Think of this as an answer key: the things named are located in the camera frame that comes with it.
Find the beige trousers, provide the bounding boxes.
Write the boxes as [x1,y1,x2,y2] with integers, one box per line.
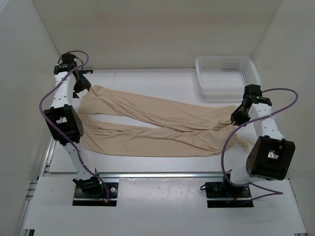
[78,86,251,157]

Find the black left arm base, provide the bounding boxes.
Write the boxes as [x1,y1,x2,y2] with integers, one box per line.
[72,178,119,207]

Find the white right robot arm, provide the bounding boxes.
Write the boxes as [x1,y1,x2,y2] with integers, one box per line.
[221,96,295,197]

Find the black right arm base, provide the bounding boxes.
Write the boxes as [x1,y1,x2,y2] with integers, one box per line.
[200,180,253,208]

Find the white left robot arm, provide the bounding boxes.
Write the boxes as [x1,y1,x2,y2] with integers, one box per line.
[40,62,103,197]

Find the white plastic basket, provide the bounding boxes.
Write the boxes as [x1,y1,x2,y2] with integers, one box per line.
[195,56,261,103]

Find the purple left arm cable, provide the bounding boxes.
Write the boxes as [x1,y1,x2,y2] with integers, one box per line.
[39,50,110,204]

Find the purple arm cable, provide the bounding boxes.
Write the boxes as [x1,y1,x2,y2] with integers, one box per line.
[220,88,300,204]
[39,50,110,204]

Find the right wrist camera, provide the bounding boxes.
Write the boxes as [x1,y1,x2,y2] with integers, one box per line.
[242,84,272,107]

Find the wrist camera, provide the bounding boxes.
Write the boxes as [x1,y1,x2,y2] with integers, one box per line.
[54,53,83,75]
[242,84,272,107]

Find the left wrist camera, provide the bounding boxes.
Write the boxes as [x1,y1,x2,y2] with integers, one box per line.
[54,53,83,75]

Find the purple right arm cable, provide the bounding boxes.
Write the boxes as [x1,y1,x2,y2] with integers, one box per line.
[220,88,300,204]

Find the aluminium table edge rail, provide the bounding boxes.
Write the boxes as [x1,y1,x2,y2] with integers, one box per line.
[39,171,232,180]

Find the aluminium left side rail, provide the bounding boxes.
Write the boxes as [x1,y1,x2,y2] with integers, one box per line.
[24,137,57,202]

